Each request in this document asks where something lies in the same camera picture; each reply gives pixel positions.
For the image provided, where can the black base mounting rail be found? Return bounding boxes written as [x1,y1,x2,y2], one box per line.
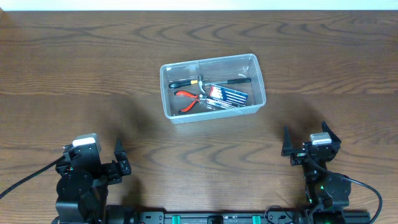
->
[104,204,372,224]

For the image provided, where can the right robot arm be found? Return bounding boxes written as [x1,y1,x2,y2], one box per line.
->
[281,122,351,223]

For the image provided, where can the red-handled small pliers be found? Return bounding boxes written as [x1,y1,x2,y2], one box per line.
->
[174,90,206,114]

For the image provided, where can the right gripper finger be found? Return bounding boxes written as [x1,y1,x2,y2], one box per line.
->
[322,121,341,150]
[281,126,294,157]

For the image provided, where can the blue precision screwdriver set case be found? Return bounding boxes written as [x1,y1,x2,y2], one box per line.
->
[208,85,248,108]

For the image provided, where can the black yellow screwdriver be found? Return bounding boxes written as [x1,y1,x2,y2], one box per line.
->
[169,80,198,89]

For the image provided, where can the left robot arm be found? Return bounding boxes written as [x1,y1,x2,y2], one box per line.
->
[54,137,131,223]

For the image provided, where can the small black-handled claw hammer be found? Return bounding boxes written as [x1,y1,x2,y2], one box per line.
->
[197,75,251,95]

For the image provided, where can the clear plastic storage container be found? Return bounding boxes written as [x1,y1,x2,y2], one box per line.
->
[160,54,266,124]

